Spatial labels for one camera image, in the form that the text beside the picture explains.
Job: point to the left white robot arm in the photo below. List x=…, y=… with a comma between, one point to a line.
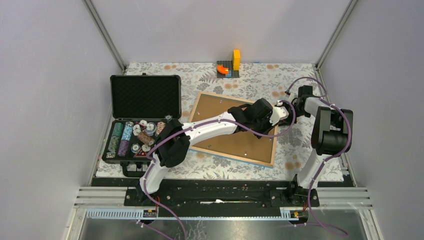
x=175, y=140

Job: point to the pink poker chip stack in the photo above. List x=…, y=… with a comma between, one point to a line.
x=159, y=127

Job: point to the black poker chip case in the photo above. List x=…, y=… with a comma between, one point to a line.
x=144, y=100

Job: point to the black mounting base rail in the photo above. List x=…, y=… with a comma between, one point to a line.
x=209, y=195

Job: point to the brown frame backing board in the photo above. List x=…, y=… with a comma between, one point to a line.
x=212, y=109

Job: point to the brown poker chip stack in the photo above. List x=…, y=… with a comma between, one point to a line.
x=145, y=138

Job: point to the blue wooden picture frame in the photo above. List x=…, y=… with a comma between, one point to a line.
x=232, y=145

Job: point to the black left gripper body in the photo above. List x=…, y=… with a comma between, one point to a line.
x=262, y=126

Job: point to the light blue poker chip stack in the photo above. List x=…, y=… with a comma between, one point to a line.
x=125, y=139

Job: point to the floral patterned table mat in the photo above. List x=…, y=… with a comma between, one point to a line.
x=257, y=80

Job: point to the yellow toy block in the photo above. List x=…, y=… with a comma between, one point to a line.
x=236, y=59

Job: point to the grey toy baseplate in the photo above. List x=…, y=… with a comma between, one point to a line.
x=227, y=63

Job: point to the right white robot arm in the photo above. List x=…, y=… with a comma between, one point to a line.
x=330, y=137

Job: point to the green poker chip stack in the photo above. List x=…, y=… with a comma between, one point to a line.
x=114, y=140

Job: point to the white slotted cable duct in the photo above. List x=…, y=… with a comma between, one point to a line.
x=274, y=214

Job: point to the blue toy block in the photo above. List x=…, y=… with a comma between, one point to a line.
x=229, y=75

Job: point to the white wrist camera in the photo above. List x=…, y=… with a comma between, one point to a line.
x=278, y=113
x=291, y=97

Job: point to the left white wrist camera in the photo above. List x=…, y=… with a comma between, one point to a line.
x=278, y=113

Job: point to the orange curved toy block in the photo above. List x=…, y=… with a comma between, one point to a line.
x=222, y=70

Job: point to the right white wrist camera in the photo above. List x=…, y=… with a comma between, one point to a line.
x=291, y=97

